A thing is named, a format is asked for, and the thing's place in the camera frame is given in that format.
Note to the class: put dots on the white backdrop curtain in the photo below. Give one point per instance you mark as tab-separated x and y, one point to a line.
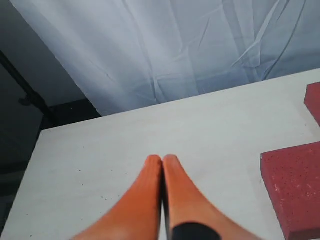
130	54

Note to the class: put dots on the black stand pole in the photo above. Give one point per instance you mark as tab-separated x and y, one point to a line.
31	96

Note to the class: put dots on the top row left brick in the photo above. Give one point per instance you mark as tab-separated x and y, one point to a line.
312	100

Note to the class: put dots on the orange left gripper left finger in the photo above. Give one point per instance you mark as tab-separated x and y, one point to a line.
137	215

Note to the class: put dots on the red brick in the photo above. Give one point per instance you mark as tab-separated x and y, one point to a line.
292	179

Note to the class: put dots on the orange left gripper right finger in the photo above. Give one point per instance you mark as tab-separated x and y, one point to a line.
189	214

